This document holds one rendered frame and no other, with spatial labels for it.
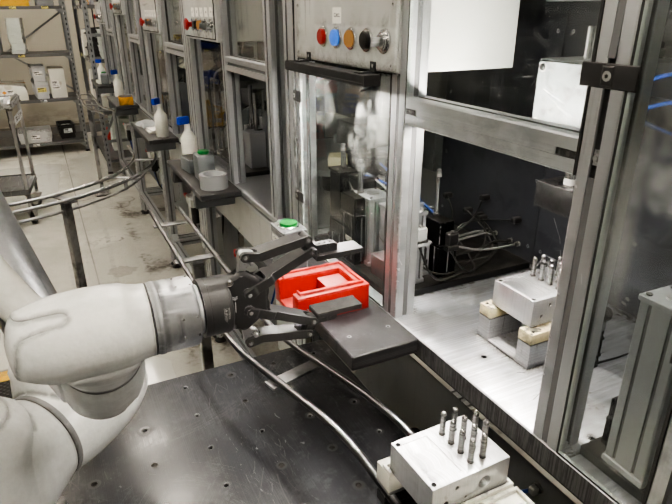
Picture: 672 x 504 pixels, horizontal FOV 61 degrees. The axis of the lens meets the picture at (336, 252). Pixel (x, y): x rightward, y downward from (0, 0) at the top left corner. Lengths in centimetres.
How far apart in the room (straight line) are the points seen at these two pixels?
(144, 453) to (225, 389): 24
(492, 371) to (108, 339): 62
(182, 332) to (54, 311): 14
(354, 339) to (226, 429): 35
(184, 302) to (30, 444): 36
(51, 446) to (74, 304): 34
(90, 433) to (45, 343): 37
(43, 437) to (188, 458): 32
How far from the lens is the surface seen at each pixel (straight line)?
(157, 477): 117
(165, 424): 128
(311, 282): 120
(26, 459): 96
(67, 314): 69
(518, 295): 102
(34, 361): 69
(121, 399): 82
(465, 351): 106
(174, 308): 69
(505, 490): 86
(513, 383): 100
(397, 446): 82
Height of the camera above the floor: 147
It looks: 23 degrees down
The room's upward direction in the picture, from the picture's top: straight up
